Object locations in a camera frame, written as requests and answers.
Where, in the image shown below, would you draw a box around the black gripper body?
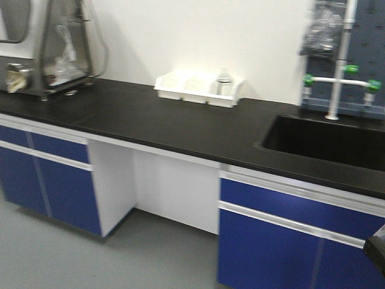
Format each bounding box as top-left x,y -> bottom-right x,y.
363,226 -> 384,276

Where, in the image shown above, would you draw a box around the blue right cabinet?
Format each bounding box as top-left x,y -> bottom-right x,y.
217,178 -> 384,288

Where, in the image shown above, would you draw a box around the blue cabinet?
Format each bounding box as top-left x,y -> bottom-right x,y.
217,178 -> 384,288
1,125 -> 106,237

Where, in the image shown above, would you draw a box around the black sink basin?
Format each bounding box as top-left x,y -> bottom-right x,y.
254,114 -> 384,172

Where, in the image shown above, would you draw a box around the white lab faucet green valves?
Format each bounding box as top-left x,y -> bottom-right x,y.
302,0 -> 383,120

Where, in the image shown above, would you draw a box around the blue grey pegboard drying rack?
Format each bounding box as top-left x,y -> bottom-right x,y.
301,0 -> 385,120

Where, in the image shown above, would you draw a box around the white right storage bin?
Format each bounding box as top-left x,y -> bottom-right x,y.
207,77 -> 244,108

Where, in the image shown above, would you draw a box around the white storage bin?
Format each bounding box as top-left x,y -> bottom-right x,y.
154,70 -> 193,100
207,77 -> 244,108
182,75 -> 214,104

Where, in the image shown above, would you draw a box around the clear plastic bag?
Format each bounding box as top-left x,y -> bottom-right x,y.
300,1 -> 346,61

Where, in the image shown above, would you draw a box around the round glass flask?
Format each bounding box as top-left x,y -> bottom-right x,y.
216,68 -> 233,95

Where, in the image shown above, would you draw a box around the white middle storage bin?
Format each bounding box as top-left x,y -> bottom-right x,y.
182,75 -> 214,104

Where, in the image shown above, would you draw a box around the white left storage bin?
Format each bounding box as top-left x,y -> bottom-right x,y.
154,70 -> 193,100

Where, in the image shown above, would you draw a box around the blue left cabinet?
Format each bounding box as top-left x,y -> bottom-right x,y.
1,125 -> 106,237

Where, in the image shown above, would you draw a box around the steel lab apparatus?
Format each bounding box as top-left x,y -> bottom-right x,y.
1,1 -> 109,101

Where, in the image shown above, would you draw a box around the cream gloves on apparatus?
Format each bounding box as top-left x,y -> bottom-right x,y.
6,69 -> 29,93

